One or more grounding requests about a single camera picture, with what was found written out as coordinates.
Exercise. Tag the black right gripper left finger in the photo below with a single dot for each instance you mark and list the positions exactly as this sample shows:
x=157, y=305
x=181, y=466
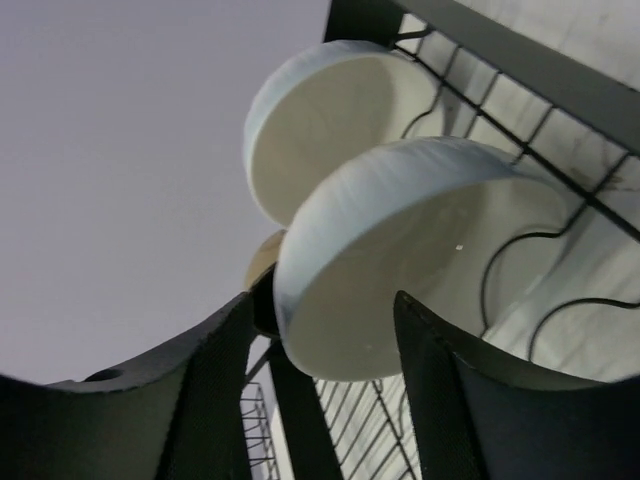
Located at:
x=169, y=413

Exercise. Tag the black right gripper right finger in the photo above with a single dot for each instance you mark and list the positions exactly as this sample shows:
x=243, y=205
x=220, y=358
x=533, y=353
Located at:
x=479, y=412

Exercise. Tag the beige bowl black interior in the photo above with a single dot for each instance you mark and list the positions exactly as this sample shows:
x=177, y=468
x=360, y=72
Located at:
x=259, y=283

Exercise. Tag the white bowl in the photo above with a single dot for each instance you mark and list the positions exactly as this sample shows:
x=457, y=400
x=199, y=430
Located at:
x=325, y=106
x=451, y=221

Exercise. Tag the black wire dish rack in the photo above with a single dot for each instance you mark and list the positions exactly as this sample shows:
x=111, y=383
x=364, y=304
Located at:
x=555, y=84

